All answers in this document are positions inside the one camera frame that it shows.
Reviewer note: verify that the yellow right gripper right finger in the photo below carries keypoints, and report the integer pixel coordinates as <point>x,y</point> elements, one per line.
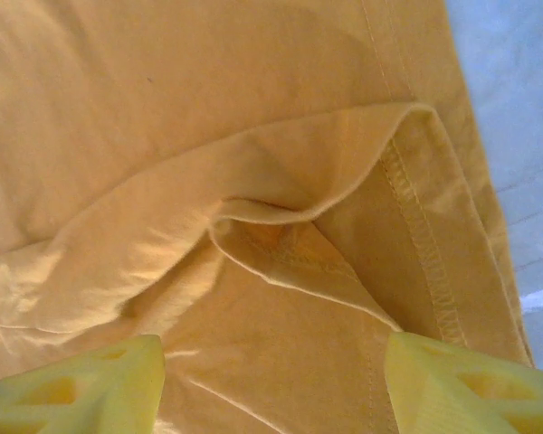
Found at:
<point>434,389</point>

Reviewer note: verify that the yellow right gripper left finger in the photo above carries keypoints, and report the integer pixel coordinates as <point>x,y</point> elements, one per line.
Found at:
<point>95,389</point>

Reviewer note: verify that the yellow printed t-shirt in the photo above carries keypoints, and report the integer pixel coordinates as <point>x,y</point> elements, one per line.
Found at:
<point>208,135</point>

